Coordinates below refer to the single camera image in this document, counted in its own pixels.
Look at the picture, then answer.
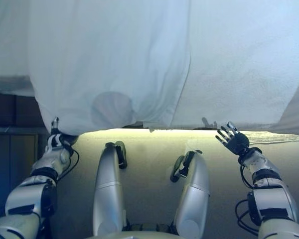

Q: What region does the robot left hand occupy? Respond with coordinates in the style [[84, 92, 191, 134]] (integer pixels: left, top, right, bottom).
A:
[[46, 117, 79, 153]]

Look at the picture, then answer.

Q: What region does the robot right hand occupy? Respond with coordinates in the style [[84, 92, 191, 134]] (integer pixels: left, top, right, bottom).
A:
[[215, 121, 250, 154]]

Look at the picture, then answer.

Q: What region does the white duvet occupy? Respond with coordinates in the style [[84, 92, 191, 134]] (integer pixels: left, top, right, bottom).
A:
[[27, 0, 191, 137]]

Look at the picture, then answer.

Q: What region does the white bed sheet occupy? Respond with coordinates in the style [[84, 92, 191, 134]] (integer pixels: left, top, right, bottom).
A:
[[0, 0, 299, 132]]

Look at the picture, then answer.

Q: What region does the grey striped rug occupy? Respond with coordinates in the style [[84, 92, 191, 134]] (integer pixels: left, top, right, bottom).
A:
[[244, 131, 299, 145]]

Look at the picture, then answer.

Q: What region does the dark robot left foot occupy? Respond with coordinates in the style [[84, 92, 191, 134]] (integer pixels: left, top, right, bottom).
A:
[[114, 140, 128, 169]]

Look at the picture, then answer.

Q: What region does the dark robot foot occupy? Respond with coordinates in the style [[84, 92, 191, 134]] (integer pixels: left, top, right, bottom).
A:
[[114, 140, 128, 169], [169, 150, 203, 183]]

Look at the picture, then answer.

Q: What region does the dark robot right foot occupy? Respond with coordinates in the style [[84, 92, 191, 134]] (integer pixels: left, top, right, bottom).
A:
[[169, 150, 203, 183]]

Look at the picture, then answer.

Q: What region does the silver robot right leg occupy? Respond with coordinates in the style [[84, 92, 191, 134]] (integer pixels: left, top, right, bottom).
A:
[[174, 150, 210, 237]]

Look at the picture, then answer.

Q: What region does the silver robot leg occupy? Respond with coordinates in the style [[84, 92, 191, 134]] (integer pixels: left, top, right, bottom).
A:
[[92, 142, 127, 237], [174, 150, 210, 237]]

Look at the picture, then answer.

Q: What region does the silver robot left leg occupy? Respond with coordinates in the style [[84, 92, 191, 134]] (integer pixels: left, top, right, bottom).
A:
[[92, 142, 127, 237]]

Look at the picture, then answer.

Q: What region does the dark brown bed frame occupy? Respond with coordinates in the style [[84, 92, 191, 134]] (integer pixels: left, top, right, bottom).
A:
[[0, 89, 50, 135]]

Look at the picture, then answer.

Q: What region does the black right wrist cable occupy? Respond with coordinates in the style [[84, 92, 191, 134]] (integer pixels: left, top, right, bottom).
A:
[[235, 159, 259, 236]]

